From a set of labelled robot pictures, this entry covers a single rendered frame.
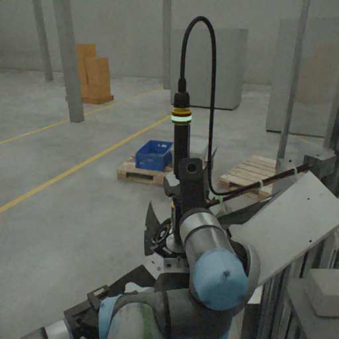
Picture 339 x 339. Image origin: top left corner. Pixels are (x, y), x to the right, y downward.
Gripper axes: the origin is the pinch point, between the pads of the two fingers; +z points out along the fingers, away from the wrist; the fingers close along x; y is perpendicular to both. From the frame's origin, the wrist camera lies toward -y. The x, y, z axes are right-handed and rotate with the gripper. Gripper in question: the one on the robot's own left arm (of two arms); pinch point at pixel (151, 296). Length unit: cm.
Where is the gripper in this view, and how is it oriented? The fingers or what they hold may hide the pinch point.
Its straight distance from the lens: 80.0
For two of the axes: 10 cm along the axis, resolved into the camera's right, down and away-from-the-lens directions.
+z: 8.2, -2.3, 5.3
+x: 0.5, 9.4, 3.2
